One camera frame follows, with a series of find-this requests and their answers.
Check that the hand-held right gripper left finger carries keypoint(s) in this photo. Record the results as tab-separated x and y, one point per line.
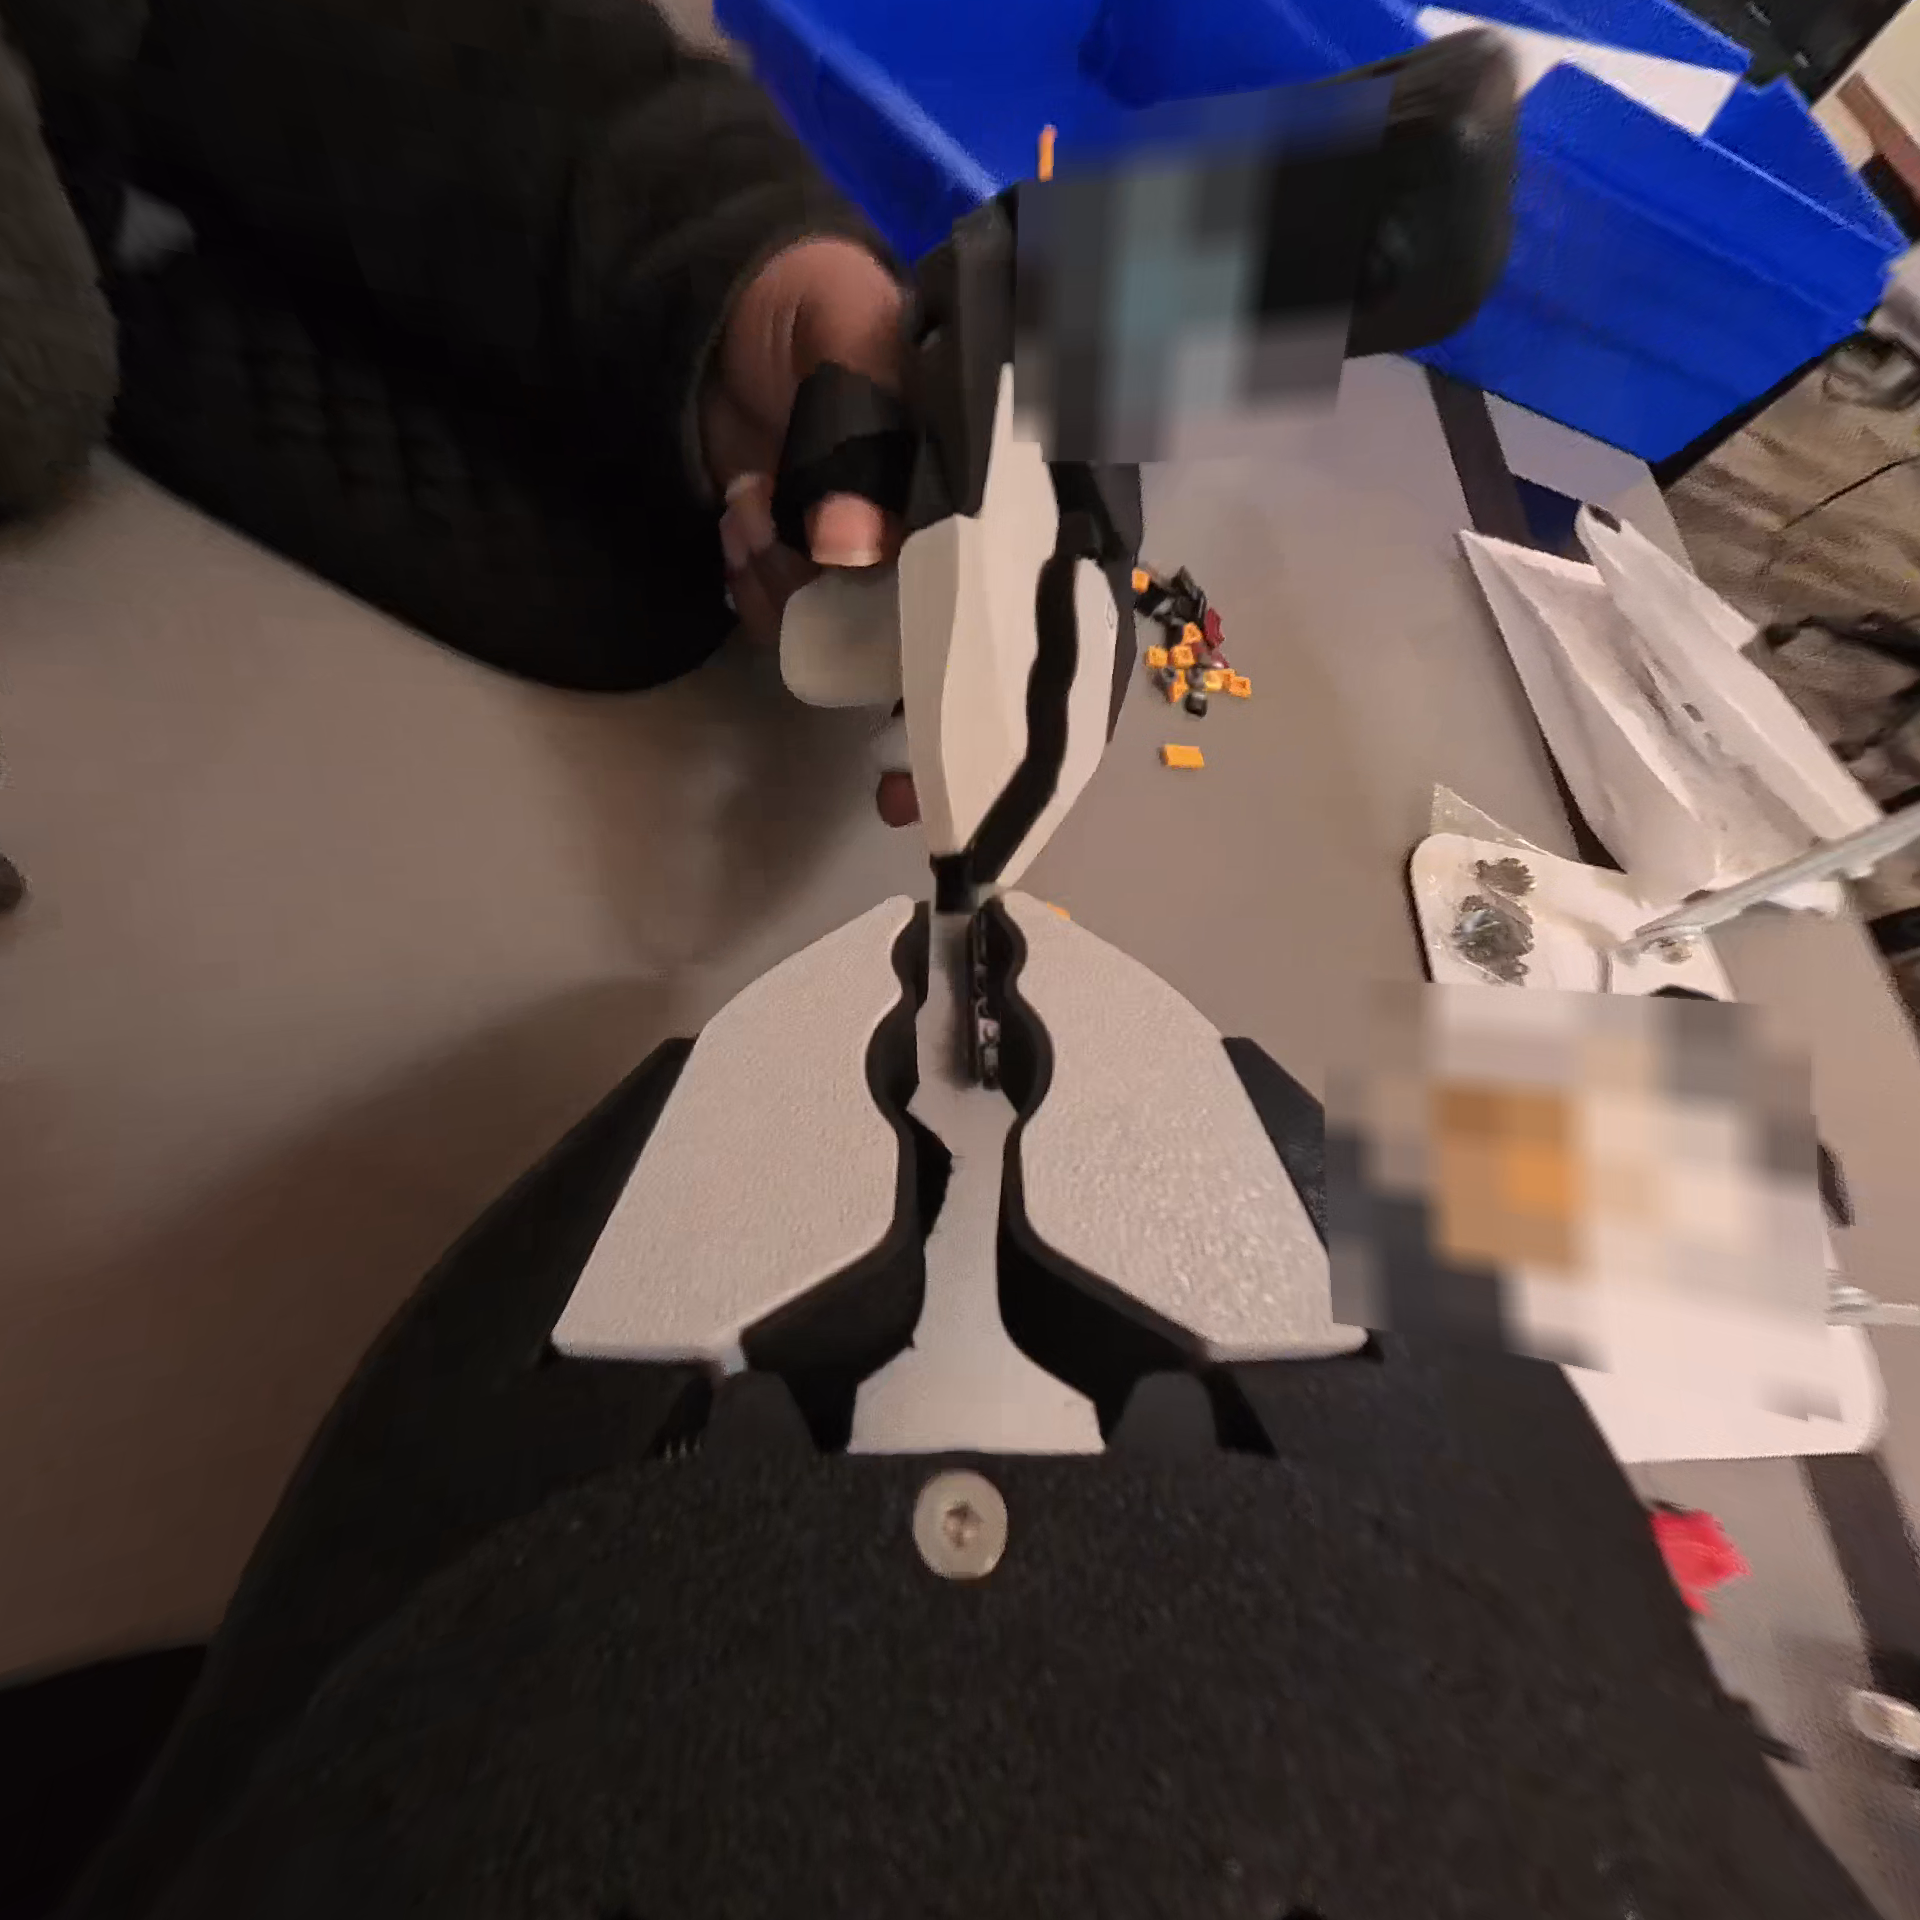
751	1170

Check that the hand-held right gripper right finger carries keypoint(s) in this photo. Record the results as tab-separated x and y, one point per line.
1171	1170

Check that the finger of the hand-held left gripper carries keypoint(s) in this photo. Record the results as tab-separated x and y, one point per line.
1095	674
969	661

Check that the small black lego piece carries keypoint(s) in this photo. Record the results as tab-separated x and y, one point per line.
951	881

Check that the orange black lego car section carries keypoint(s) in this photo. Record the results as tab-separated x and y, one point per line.
983	1004

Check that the person's left forearm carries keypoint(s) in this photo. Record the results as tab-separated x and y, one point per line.
451	301

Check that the pile of small lego pieces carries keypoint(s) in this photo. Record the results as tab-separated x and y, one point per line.
1192	644

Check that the plastic bag with lego pieces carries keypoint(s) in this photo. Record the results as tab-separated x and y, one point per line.
1492	923

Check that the red lego minifigure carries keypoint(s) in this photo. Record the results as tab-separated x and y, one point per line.
1694	1552

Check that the small white round lego piece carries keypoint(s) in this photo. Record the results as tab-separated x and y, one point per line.
1890	1723

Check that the person's left hand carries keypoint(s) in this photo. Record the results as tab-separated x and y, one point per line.
794	314

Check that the blue plastic bin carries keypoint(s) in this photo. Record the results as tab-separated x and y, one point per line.
1650	270
901	91

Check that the white rounded board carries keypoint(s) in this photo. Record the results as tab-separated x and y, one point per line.
1694	1411

